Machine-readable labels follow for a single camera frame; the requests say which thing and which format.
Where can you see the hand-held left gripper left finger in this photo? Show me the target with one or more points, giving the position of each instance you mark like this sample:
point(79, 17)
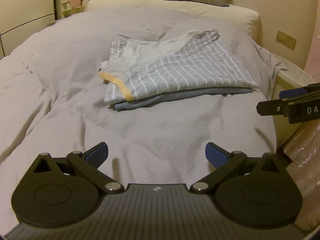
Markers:
point(96, 155)

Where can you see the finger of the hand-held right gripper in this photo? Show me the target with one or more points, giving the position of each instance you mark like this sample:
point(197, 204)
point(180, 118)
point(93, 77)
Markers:
point(271, 107)
point(285, 93)

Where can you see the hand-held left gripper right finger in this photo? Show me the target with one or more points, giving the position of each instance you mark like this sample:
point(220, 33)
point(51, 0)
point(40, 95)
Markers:
point(216, 155)

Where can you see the plain blue garment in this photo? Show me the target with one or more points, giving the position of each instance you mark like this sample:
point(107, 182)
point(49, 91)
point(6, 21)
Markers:
point(155, 100)

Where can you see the pale striped shirt yellow collar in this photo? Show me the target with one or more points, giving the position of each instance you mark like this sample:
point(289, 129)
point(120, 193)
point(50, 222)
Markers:
point(187, 67)

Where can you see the pink plastic sheet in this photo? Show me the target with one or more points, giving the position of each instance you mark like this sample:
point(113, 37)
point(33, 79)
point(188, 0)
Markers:
point(305, 160)

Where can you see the bed with grey duvet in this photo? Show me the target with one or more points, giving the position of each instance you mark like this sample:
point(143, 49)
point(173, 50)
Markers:
point(62, 92)

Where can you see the cream pillow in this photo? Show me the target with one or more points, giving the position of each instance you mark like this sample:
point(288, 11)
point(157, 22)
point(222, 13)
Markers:
point(237, 15)

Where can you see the pink box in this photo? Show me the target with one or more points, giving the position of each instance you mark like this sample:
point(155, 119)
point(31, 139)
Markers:
point(76, 2)

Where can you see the white panelled wardrobe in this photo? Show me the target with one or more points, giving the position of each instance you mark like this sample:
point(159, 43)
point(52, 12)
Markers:
point(25, 5)

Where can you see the cream bed frame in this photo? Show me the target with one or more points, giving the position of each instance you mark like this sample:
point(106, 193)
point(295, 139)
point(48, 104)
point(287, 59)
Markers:
point(290, 80)

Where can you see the beige wall switch plate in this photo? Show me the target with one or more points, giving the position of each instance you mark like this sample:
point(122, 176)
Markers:
point(286, 40)

